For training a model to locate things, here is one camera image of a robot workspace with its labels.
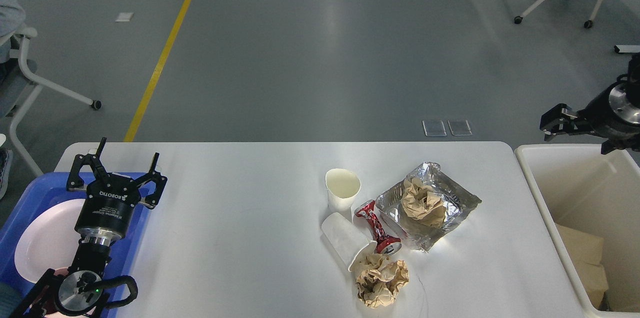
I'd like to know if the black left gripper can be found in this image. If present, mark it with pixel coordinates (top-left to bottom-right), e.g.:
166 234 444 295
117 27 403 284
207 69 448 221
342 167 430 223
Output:
65 137 167 243

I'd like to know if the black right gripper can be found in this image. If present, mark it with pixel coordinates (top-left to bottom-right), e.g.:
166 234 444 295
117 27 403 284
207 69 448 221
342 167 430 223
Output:
539 83 640 155

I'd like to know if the pink plate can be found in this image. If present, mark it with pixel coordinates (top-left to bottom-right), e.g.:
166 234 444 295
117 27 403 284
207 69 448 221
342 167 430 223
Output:
14 198 85 283

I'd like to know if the brown paper sheet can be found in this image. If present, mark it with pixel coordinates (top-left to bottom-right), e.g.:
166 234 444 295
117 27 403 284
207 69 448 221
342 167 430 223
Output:
555 223 610 309

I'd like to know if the pink ribbed mug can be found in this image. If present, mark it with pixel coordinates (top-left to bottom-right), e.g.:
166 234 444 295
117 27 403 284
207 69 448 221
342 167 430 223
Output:
34 268 69 318

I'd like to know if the grey green mug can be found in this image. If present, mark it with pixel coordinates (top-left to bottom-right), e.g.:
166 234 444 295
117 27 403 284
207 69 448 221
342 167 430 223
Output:
0 283 23 318

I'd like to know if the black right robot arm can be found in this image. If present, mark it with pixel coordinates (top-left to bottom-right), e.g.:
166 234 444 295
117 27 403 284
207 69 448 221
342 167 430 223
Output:
539 53 640 155

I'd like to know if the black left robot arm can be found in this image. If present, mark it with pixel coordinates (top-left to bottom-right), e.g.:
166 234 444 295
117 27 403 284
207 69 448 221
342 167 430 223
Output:
10 138 168 318

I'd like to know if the beige plastic bin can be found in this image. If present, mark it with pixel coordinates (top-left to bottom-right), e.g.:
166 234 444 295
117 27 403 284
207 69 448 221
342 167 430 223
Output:
515 144 640 318

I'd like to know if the blue plastic tray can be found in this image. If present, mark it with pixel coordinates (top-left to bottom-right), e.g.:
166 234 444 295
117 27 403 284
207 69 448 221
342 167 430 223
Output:
0 172 150 298

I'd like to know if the white bar base right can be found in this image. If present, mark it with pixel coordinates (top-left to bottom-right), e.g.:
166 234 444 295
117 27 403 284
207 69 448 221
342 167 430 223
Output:
614 44 640 54

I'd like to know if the clear floor plate right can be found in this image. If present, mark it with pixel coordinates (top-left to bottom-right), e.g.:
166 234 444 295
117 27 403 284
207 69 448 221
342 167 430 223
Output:
446 119 473 136

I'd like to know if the clear floor plate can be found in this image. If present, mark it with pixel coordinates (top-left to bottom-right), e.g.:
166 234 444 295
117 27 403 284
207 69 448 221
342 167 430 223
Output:
446 119 473 136
422 120 448 137

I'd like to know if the clear floor plate left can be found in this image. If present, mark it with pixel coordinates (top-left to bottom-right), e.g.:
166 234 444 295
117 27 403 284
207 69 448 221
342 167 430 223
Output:
422 120 448 137

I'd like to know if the upright white paper cup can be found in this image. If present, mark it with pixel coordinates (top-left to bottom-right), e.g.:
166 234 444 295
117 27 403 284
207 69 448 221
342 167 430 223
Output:
325 168 361 213

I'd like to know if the crushed red soda can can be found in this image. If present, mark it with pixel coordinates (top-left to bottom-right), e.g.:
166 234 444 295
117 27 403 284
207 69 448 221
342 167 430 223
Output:
354 200 402 255

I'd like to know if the lying white paper cup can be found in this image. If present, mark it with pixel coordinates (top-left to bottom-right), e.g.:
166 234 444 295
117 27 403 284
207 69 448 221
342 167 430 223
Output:
320 213 377 272

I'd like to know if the crumpled brown paper ball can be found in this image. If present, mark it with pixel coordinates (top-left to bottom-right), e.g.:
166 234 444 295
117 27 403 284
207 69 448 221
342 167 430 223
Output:
352 254 409 309

